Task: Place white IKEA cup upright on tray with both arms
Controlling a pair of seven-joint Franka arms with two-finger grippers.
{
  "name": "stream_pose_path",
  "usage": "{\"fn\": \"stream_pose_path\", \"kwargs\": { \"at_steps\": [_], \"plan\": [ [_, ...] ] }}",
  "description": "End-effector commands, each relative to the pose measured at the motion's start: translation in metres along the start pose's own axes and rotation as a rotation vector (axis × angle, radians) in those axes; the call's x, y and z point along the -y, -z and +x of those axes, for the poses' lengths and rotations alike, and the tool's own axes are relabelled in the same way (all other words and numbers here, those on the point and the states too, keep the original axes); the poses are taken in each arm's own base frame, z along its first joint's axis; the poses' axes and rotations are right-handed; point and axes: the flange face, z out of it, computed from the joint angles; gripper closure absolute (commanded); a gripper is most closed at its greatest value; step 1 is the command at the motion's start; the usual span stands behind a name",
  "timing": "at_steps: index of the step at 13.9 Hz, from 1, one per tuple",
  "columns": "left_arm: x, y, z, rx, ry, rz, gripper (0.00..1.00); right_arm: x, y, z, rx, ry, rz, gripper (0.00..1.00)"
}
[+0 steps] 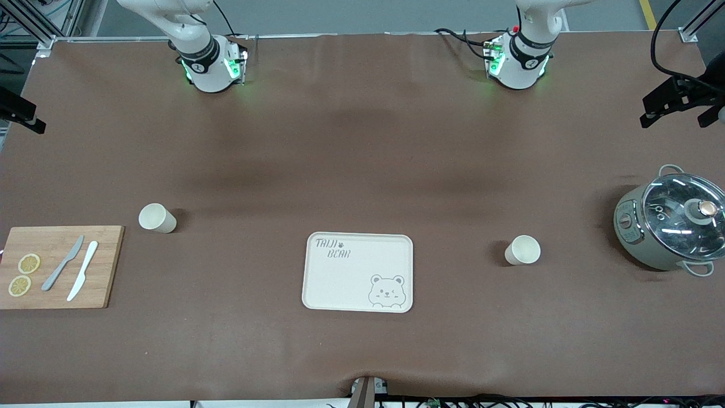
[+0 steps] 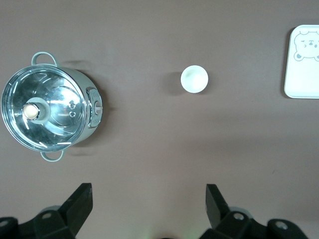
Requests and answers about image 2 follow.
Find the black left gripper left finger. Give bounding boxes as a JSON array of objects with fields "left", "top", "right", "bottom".
[{"left": 18, "top": 183, "right": 94, "bottom": 239}]

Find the glass pot lid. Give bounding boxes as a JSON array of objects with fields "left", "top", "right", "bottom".
[{"left": 0, "top": 64, "right": 90, "bottom": 152}]

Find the cream bear print tray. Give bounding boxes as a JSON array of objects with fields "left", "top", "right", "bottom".
[{"left": 284, "top": 24, "right": 319, "bottom": 99}]

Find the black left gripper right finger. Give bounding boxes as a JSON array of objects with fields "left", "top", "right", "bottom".
[{"left": 200, "top": 184, "right": 269, "bottom": 239}]

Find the white IKEA cup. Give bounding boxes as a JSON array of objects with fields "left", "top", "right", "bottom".
[{"left": 180, "top": 65, "right": 209, "bottom": 94}]

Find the grey pot with glass lid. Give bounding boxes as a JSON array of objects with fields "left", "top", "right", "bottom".
[{"left": 31, "top": 51, "right": 104, "bottom": 163}]

